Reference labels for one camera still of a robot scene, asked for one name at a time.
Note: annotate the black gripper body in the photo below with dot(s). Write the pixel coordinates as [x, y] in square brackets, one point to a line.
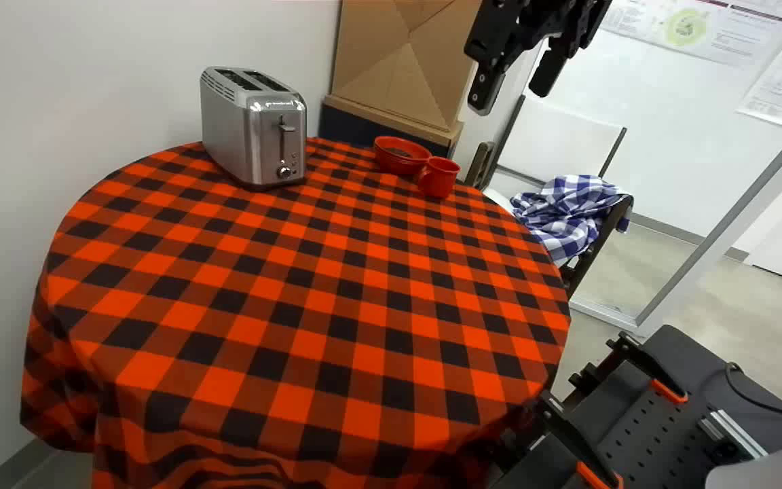
[521, 16]

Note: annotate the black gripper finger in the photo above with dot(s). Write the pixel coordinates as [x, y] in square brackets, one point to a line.
[487, 82]
[548, 71]

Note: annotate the silver two-slot toaster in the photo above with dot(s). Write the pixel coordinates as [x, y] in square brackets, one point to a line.
[246, 125]

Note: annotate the white leaning panel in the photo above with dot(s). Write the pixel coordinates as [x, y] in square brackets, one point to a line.
[557, 139]

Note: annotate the brown cardboard box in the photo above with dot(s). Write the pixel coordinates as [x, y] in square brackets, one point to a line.
[391, 63]

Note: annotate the red cup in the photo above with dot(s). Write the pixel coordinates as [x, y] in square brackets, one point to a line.
[437, 177]

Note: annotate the red bowl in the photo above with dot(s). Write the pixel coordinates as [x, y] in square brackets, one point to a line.
[398, 155]

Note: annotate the blue white checkered cloth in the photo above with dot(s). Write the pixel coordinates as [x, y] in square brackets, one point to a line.
[566, 209]

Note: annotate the black side shelf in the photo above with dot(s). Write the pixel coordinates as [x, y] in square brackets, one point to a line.
[597, 242]

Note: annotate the grey aluminium pole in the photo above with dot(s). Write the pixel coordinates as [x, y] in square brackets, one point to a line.
[734, 219]

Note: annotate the red black checkered tablecloth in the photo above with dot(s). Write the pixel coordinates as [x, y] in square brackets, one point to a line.
[299, 317]

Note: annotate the black perforated cart with orange clips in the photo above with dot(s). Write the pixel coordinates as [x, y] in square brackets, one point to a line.
[645, 425]

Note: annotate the wall poster with green circle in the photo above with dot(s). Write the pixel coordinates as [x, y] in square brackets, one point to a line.
[680, 29]

